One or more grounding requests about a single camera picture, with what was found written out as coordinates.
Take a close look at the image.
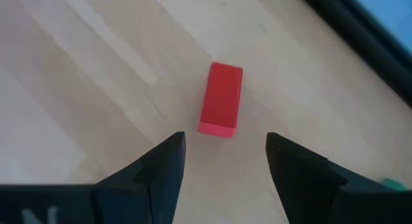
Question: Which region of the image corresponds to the black table frame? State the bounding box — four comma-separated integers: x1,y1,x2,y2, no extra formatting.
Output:
294,0,412,109

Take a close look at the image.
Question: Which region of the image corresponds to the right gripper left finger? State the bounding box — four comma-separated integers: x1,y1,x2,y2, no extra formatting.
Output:
0,131,187,224

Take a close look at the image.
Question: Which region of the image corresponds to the red rectangular block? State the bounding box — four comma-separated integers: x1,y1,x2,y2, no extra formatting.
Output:
197,62,244,140

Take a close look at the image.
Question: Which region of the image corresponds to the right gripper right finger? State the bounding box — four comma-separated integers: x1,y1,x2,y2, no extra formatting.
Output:
265,132,412,224

